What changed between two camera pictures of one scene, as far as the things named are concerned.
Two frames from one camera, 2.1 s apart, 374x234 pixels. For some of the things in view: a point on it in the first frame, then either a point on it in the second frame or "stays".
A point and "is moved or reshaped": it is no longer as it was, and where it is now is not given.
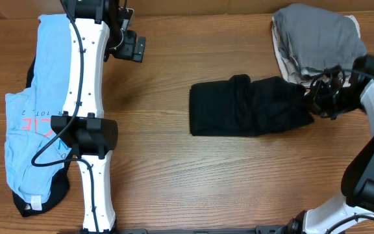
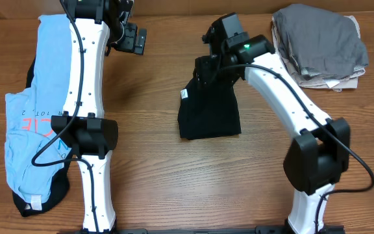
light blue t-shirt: x=28 y=112 stays
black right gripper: x=315 y=96 to x=204 y=74
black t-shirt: x=243 y=106 is moved or reshaped
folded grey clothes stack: x=290 y=72 stays
